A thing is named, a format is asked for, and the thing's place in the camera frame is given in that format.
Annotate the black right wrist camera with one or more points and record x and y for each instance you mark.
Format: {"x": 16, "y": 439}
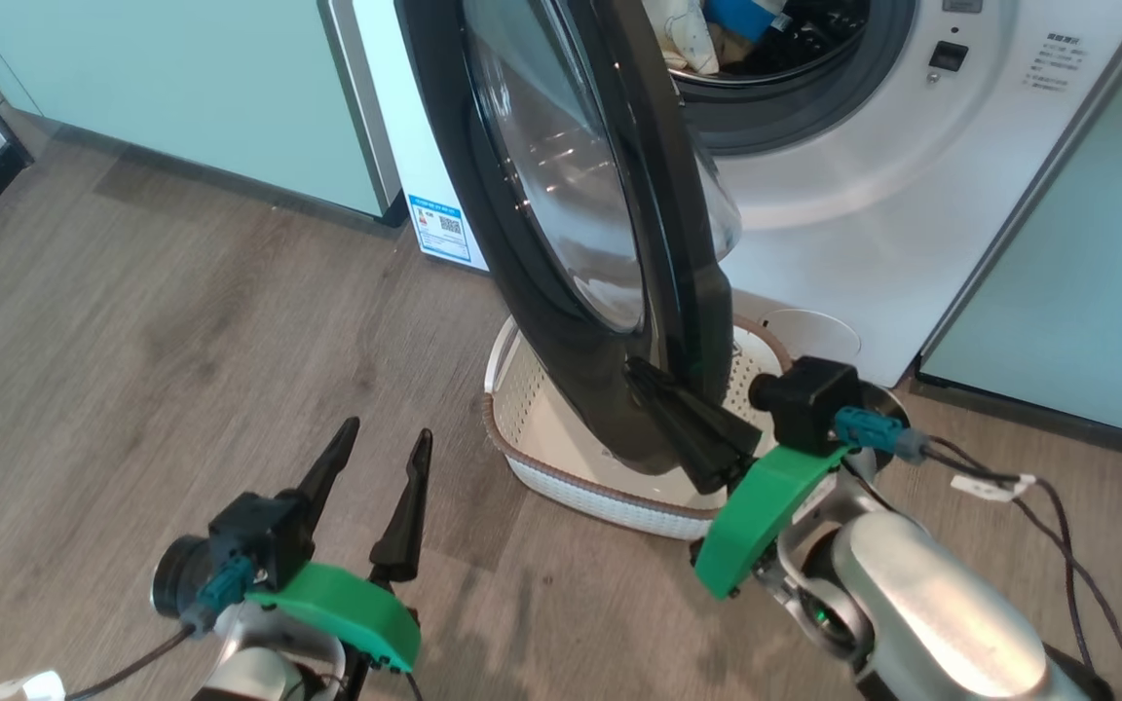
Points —
{"x": 809, "y": 399}

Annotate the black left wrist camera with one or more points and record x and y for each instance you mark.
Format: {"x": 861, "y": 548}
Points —
{"x": 264, "y": 535}

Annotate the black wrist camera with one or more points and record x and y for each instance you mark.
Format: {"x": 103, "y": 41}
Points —
{"x": 264, "y": 535}
{"x": 809, "y": 399}

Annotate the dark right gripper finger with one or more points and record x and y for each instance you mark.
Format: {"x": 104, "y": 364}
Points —
{"x": 712, "y": 462}
{"x": 697, "y": 409}

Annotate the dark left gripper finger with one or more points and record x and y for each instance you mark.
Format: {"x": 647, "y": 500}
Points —
{"x": 327, "y": 477}
{"x": 407, "y": 526}

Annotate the blue garment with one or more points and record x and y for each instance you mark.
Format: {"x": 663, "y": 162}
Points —
{"x": 746, "y": 15}

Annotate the cream perforated laundry basket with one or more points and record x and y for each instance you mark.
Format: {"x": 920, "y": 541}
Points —
{"x": 561, "y": 467}

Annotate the dark round washing machine door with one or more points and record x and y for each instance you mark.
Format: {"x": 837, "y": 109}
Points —
{"x": 561, "y": 195}

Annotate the white front-load washing machine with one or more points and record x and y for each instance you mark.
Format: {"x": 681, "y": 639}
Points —
{"x": 863, "y": 195}

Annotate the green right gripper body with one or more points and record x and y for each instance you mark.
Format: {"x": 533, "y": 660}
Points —
{"x": 766, "y": 506}

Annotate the pale green cabinet panel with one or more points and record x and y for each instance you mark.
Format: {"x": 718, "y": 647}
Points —
{"x": 1087, "y": 243}
{"x": 181, "y": 88}

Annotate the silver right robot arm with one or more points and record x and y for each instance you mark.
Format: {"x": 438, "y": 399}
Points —
{"x": 931, "y": 604}

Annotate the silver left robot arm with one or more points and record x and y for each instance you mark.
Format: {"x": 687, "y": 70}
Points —
{"x": 249, "y": 672}

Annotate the pale yellow garment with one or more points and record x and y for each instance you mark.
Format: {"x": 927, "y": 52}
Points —
{"x": 683, "y": 34}

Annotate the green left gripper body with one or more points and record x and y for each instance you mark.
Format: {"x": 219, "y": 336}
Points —
{"x": 356, "y": 608}

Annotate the blue energy label sticker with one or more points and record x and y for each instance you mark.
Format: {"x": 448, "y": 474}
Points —
{"x": 440, "y": 229}

